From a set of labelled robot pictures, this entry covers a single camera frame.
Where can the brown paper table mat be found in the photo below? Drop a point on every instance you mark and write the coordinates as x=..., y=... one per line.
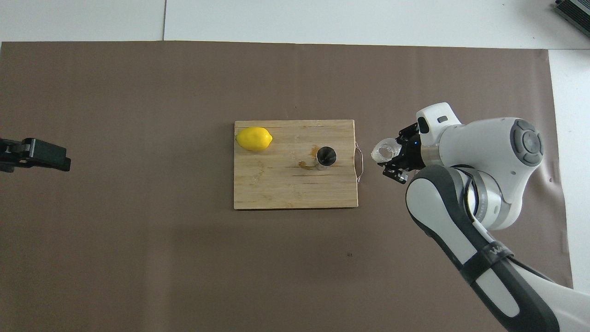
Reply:
x=138, y=258

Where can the wooden cutting board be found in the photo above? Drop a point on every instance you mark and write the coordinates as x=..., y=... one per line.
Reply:
x=276, y=184

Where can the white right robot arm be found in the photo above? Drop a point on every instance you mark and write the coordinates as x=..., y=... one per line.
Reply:
x=484, y=152

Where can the steel double jigger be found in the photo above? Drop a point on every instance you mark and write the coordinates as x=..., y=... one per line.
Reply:
x=326, y=157

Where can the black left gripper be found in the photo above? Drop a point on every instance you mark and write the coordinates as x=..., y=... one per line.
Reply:
x=14, y=154

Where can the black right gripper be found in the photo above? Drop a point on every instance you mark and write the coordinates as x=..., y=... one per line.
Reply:
x=414, y=152

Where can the small clear glass cup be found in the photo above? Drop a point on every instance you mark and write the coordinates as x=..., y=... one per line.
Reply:
x=385, y=150

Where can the yellow lemon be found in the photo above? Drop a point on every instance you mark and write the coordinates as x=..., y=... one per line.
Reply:
x=253, y=139

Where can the grey ribbed device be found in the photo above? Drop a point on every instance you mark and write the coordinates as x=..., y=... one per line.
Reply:
x=574, y=14

